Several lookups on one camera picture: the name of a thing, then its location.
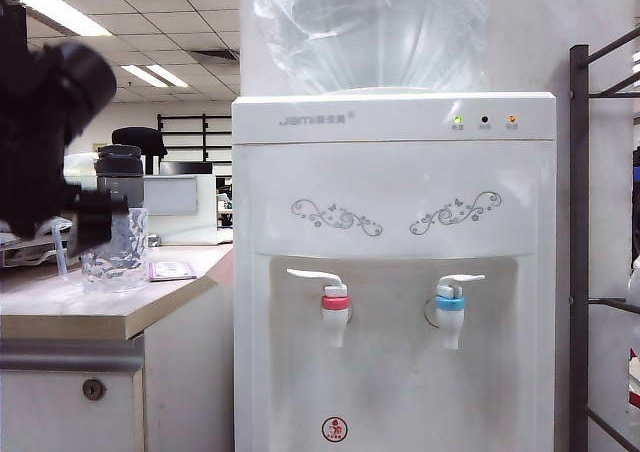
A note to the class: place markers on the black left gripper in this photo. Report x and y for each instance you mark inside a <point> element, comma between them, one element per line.
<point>40,212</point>

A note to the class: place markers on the blue cold water tap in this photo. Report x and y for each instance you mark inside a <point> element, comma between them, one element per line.
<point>450,322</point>

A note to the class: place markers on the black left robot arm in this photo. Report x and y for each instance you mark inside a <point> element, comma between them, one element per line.
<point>50,122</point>

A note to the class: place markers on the small dark desk object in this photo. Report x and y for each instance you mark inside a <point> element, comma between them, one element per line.
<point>152,241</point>

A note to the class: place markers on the light wooden desk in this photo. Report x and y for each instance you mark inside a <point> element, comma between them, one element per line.
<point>100,312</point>

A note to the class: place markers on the red hot water tap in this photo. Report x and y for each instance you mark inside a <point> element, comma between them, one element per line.
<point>335,322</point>

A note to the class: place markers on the white water dispenser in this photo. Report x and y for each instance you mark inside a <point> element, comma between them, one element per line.
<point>390,182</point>

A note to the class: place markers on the water jug in plastic bag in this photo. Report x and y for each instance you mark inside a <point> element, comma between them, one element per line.
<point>375,32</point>

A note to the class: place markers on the grey sports bottle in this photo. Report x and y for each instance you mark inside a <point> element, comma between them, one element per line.
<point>122,172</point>

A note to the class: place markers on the grey document tray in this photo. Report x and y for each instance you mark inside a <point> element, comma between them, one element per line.
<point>25,254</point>

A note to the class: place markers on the pink booklet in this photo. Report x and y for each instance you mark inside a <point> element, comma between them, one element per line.
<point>172,270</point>

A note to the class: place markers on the black office chair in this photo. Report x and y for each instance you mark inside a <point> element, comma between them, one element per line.
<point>140,139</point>

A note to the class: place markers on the black background monitor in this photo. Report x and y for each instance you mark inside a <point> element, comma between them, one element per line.
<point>185,168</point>

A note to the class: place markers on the double ceiling light panel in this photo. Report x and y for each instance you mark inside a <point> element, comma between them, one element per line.
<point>150,76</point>

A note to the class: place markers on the round cabinet lock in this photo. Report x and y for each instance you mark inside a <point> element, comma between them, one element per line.
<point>93,389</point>

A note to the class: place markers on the white drawer cabinet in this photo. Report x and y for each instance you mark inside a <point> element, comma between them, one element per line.
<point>50,422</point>

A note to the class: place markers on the ceiling air vent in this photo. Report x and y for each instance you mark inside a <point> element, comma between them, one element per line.
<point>215,58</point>

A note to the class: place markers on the black computer monitor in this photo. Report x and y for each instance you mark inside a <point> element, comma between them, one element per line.
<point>17,27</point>

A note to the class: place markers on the large ceiling light panel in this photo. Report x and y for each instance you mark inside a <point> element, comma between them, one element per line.
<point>60,14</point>

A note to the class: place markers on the dark metal rack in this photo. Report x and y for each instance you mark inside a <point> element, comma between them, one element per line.
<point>579,172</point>

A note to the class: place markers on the black and blue item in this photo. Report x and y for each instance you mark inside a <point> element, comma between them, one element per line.
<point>636,182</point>

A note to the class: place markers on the white bottle on rack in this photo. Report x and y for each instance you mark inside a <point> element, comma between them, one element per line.
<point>635,287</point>

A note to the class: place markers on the red and white package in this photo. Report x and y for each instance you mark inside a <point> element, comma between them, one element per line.
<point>635,387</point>

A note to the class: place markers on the black background shelf frame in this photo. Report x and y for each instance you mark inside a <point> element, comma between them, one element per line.
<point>204,137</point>

